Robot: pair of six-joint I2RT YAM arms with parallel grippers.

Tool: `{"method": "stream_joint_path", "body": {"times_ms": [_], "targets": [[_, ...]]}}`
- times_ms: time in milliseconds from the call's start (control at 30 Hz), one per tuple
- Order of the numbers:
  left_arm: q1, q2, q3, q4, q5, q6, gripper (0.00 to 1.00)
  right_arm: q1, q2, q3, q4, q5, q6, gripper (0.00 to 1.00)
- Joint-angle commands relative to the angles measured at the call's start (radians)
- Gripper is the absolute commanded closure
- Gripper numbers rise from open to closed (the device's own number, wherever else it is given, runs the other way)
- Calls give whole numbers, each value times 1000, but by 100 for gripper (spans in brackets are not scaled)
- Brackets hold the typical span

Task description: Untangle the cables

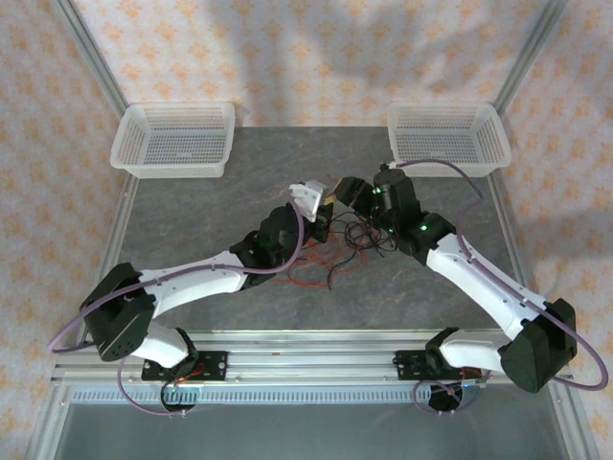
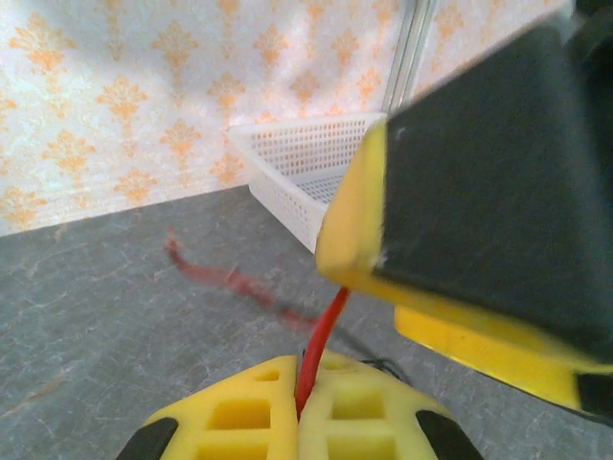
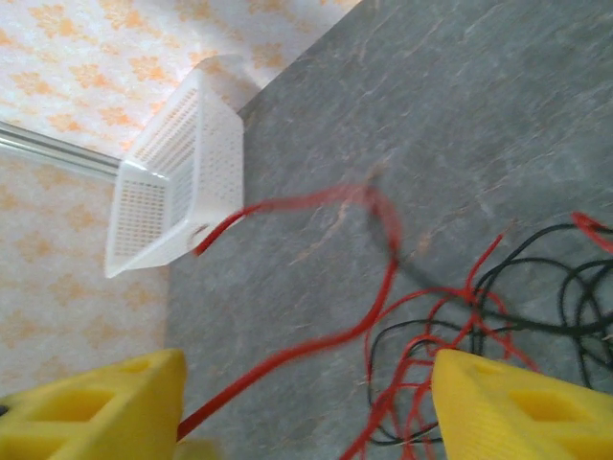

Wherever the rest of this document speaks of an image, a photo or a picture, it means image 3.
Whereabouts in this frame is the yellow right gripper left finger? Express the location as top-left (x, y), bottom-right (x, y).
top-left (0, 348), bottom-right (188, 460)

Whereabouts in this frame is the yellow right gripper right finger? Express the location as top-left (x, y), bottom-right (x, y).
top-left (432, 348), bottom-right (613, 460)

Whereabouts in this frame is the black cable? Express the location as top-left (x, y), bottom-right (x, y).
top-left (471, 258), bottom-right (613, 389)
top-left (366, 222), bottom-right (613, 447)

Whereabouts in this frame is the red cable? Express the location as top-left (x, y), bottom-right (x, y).
top-left (342, 229), bottom-right (542, 460)
top-left (174, 184), bottom-right (404, 442)
top-left (572, 212), bottom-right (613, 254)

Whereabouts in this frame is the white perforated plastic basket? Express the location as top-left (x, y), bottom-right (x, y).
top-left (103, 55), bottom-right (246, 280)

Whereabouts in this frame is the aluminium frame post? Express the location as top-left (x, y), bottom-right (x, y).
top-left (0, 119), bottom-right (121, 173)

